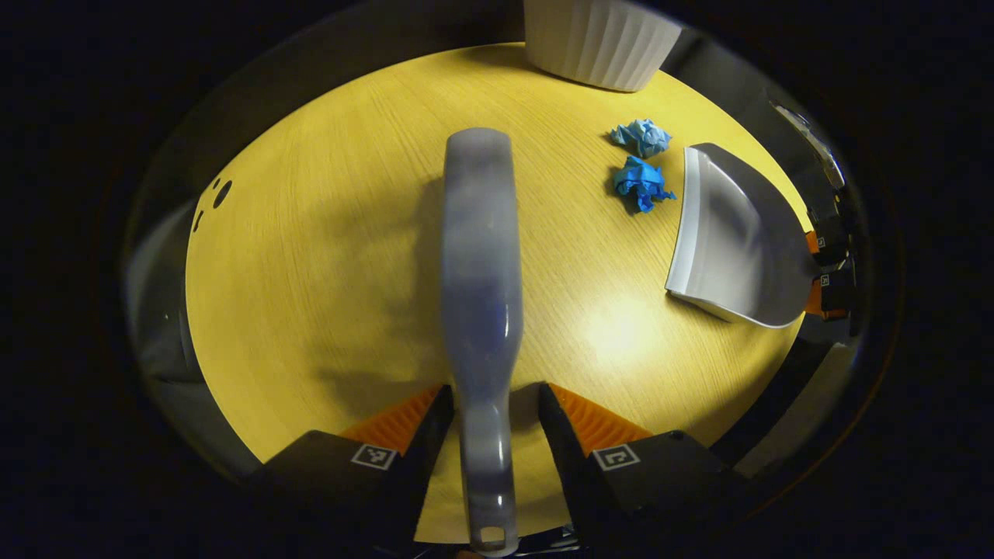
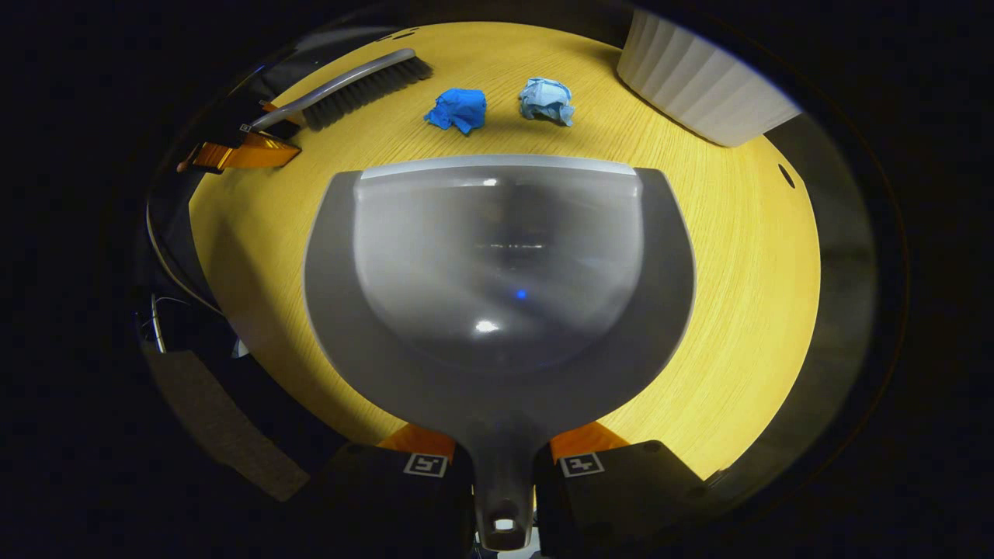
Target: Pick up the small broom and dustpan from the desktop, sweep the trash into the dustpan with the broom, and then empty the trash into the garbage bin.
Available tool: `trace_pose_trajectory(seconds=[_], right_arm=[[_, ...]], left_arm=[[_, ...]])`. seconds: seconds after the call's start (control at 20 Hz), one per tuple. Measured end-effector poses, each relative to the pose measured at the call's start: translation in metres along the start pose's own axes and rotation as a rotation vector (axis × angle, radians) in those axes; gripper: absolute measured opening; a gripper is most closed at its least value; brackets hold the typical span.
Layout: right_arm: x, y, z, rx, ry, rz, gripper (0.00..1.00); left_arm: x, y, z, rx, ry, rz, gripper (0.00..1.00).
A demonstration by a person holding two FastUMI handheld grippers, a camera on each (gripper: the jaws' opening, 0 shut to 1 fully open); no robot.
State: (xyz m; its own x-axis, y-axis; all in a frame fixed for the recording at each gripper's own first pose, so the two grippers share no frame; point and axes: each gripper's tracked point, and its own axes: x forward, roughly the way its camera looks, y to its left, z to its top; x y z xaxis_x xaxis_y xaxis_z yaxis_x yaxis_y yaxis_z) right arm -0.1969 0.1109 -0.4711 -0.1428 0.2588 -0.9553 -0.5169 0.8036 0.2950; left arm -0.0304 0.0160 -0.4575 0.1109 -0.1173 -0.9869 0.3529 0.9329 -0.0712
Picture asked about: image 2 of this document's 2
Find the light blue paper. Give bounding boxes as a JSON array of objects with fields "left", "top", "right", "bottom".
[{"left": 519, "top": 77, "right": 576, "bottom": 127}]

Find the dark blue paper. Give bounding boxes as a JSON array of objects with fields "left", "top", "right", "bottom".
[{"left": 423, "top": 88, "right": 488, "bottom": 135}]

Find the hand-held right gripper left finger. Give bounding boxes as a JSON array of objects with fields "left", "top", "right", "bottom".
[{"left": 307, "top": 423, "right": 476, "bottom": 559}]

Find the small grey broom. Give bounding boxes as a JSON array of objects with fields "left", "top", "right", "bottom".
[{"left": 250, "top": 48, "right": 434, "bottom": 133}]

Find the grey plastic dustpan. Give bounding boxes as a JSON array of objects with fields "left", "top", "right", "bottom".
[{"left": 303, "top": 154, "right": 697, "bottom": 552}]

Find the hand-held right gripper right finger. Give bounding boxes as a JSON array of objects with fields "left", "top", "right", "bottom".
[{"left": 534, "top": 422, "right": 711, "bottom": 559}]

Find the grey ribbed garbage bin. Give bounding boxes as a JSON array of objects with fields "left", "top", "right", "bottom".
[{"left": 617, "top": 9, "right": 803, "bottom": 148}]

